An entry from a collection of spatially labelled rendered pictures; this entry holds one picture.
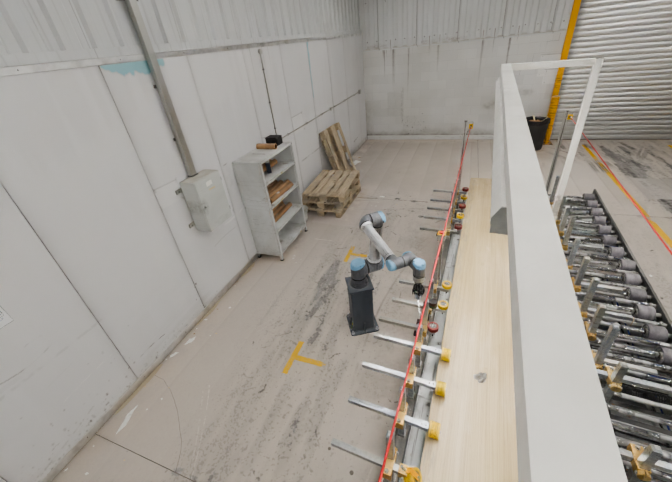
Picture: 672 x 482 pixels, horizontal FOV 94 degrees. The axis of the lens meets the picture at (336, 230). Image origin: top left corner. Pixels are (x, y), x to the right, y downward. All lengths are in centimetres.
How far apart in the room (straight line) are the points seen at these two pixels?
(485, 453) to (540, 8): 898
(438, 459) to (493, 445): 30
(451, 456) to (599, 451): 170
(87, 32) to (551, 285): 346
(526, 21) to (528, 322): 935
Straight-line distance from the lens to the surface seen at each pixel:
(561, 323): 49
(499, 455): 214
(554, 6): 976
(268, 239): 476
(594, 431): 41
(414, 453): 237
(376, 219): 279
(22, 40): 325
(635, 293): 346
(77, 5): 354
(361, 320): 356
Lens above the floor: 279
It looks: 31 degrees down
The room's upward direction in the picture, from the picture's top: 7 degrees counter-clockwise
